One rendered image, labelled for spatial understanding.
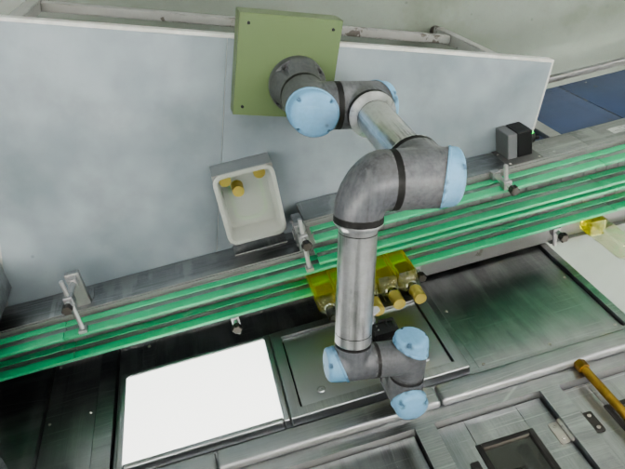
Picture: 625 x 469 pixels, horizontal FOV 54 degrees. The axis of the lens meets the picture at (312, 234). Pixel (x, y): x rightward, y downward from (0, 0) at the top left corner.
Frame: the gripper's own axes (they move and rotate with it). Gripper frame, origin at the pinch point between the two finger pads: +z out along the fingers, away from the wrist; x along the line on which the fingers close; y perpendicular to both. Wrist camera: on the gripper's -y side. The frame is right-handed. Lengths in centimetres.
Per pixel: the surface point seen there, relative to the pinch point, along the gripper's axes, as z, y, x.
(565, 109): 60, 97, 13
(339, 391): -11.8, -9.7, -12.6
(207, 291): 23.1, -36.8, 4.0
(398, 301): -0.9, 11.4, 1.4
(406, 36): 95, 54, 41
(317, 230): 24.4, -2.5, 13.4
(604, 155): 23, 86, 13
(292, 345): 10.1, -17.7, -12.6
